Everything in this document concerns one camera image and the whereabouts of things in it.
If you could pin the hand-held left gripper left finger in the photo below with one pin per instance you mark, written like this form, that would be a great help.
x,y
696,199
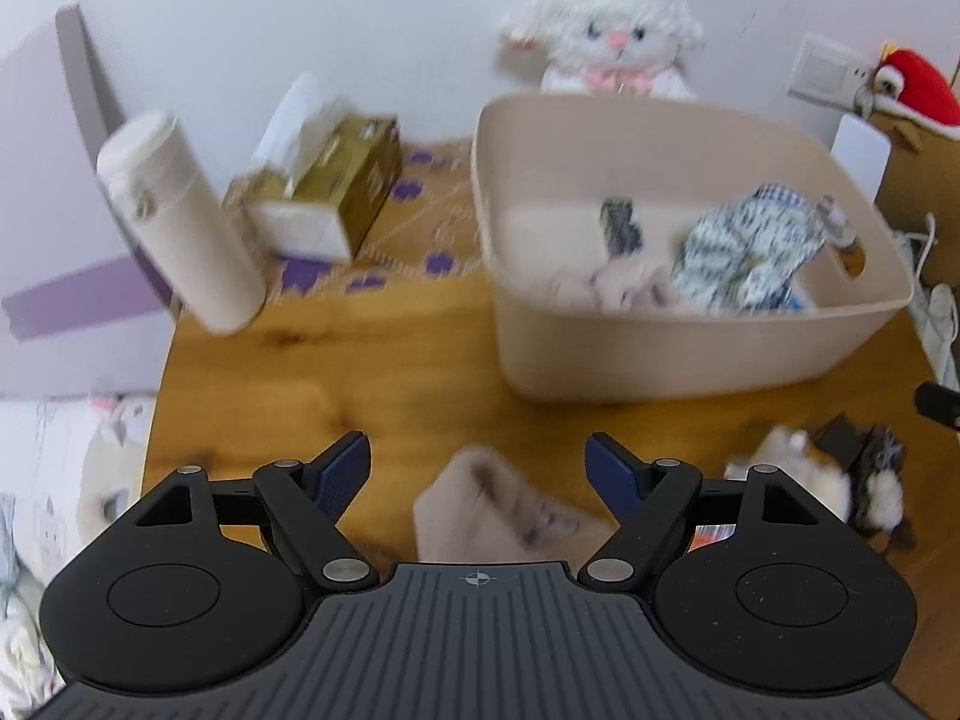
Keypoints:
x,y
341,472

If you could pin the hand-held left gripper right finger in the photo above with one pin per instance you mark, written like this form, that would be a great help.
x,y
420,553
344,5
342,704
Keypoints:
x,y
611,469

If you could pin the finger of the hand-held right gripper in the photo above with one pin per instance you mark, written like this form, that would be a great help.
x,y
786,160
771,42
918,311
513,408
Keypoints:
x,y
937,403

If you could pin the beige plastic storage bin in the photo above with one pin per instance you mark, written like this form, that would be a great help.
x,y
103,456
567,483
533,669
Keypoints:
x,y
637,360

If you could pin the beige fleece cloth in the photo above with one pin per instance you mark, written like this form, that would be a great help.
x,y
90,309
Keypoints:
x,y
495,510

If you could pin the wooden desktop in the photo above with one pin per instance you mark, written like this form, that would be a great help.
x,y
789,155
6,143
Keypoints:
x,y
337,360

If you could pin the dark brown fluffy toy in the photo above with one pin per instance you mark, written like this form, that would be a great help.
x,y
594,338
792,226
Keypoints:
x,y
881,487

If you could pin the white and tan plush toy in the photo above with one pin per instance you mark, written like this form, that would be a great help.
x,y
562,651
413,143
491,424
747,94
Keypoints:
x,y
802,472

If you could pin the small clear bottle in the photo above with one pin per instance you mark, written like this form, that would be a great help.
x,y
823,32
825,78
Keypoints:
x,y
836,221

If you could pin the brown plush with red hat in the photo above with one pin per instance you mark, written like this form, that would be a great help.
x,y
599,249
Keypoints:
x,y
922,165

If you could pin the dark blue flat pack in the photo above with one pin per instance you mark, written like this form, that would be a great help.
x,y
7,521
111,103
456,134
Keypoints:
x,y
621,229

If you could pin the blue checkered cloth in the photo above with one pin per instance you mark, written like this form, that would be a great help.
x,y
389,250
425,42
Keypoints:
x,y
780,199

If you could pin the brown mat with purple paws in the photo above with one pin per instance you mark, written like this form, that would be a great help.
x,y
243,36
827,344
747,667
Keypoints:
x,y
420,225

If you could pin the white upright device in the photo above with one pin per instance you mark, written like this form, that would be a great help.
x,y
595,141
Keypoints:
x,y
862,154

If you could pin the cream thermos bottle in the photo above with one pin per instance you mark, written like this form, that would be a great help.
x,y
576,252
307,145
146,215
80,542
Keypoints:
x,y
195,240

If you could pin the gold tissue box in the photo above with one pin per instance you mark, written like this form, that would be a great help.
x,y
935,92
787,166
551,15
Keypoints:
x,y
352,180

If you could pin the printed bed sheet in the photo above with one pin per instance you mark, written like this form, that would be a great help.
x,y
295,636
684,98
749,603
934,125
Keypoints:
x,y
45,465

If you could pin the white tissue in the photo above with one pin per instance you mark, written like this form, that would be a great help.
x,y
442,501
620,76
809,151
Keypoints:
x,y
300,116

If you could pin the lilac headboard panel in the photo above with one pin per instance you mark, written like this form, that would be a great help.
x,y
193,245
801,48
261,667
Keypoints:
x,y
60,165

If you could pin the white lamb plush toy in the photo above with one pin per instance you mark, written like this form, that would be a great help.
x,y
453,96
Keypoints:
x,y
600,15

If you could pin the white wall plug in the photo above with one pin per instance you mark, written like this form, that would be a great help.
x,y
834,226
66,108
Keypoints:
x,y
865,99

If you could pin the white wall switch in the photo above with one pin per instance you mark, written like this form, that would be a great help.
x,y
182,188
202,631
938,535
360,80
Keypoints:
x,y
821,67

